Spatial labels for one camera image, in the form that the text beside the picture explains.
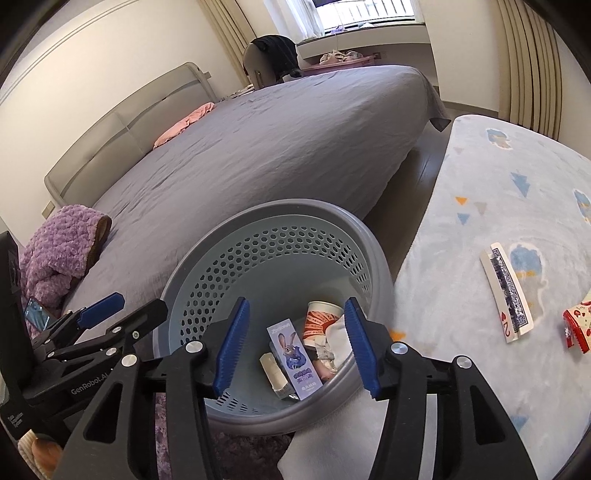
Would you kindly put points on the white sheer curtain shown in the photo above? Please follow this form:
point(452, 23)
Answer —
point(304, 18)

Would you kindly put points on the light blue printed blanket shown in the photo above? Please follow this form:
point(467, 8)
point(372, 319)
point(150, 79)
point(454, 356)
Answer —
point(461, 323)

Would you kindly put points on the window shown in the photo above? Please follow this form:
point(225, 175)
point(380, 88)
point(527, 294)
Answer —
point(360, 9)

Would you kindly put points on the small dark screen device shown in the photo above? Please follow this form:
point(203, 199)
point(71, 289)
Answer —
point(39, 314)

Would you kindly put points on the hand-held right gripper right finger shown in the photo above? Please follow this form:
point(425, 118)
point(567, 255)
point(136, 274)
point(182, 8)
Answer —
point(362, 346)

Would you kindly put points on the small beige packet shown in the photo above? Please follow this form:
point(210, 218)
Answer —
point(272, 374)

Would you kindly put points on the red beige snack wrapper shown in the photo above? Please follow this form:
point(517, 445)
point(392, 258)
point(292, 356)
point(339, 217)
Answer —
point(579, 323)

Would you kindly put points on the pink cloth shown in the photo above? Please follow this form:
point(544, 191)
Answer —
point(184, 124)

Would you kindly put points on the playing card box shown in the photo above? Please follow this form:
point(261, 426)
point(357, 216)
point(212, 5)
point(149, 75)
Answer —
point(508, 295)

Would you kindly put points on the grey perforated plastic basket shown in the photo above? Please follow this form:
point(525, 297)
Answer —
point(258, 263)

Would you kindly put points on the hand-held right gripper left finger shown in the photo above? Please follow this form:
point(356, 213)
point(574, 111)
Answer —
point(233, 350)

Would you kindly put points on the red patterned paper cup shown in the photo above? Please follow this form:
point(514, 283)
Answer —
point(318, 323)

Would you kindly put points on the beige curtain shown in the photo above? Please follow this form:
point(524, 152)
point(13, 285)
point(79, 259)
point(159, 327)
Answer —
point(231, 27)
point(526, 55)

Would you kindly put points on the white paper wrapper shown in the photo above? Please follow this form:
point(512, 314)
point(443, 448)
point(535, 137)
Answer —
point(325, 364)

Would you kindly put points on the purple fluffy blanket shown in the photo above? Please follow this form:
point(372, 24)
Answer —
point(60, 240)

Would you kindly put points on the black clothing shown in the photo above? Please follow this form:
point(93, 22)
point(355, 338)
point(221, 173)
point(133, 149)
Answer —
point(279, 53)

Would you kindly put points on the grey padded headboard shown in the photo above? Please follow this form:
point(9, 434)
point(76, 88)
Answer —
point(115, 134)

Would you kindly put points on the purple cardboard box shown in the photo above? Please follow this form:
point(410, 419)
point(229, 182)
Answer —
point(295, 364)

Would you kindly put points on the brown chair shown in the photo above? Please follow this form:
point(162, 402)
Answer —
point(254, 64)

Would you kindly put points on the white wall outlet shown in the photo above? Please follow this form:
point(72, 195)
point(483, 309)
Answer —
point(47, 208)

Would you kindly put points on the purple shaggy rug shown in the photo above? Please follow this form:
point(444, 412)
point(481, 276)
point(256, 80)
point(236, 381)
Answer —
point(249, 454)

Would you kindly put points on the person's left hand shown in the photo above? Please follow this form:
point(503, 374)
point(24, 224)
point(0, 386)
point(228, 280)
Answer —
point(41, 454)

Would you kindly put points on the grey bed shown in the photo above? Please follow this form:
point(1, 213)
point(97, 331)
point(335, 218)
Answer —
point(277, 152)

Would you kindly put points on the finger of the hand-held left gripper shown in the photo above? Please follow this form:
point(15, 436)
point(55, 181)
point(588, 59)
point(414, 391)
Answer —
point(138, 318)
point(99, 309)

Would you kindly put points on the pink plastic bin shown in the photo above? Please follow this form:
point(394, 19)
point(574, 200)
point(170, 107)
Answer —
point(341, 68)

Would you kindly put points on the white tissue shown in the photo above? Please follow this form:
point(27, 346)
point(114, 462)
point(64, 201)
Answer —
point(339, 341)

